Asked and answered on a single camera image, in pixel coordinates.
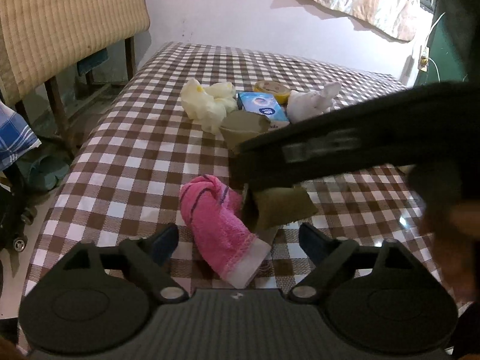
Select olive green sponge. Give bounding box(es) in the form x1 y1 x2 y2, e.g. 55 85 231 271
241 185 317 232

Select pink striped sock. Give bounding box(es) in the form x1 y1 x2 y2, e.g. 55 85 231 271
179 175 271 289

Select white knitted sock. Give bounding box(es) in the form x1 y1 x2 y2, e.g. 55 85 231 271
286 82 342 124

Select yellow tape roll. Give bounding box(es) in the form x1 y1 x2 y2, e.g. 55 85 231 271
254 80 290 105

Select blue Vinda tissue pack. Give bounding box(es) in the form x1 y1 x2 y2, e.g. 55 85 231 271
238 92 290 128

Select person's right hand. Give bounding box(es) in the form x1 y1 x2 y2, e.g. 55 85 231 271
419 202 479 302

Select green wooden door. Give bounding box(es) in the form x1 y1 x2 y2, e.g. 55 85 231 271
414 0 479 86

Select green sandals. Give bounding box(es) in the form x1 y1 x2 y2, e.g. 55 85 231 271
16 154 69 193

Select brown checkered tablecloth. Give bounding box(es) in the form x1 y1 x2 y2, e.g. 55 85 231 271
24 42 440 291

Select blue plaid cloth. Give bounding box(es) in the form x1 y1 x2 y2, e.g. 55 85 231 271
0 102 41 172

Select woven bamboo mat chair back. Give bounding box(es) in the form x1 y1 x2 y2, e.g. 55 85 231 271
1 0 150 107

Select wall power socket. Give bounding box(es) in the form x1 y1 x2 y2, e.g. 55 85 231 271
417 45 430 72

